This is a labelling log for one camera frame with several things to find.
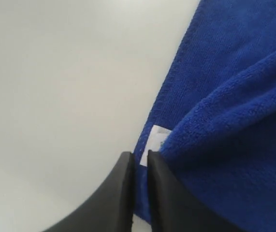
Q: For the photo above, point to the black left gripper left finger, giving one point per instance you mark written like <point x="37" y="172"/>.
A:
<point x="110" y="208"/>

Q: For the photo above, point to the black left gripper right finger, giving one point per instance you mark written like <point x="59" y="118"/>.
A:
<point x="219" y="190"/>

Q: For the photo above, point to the blue microfibre towel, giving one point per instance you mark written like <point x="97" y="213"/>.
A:
<point x="220" y="91"/>

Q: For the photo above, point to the white towel care label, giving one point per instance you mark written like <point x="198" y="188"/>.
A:
<point x="156" y="138"/>

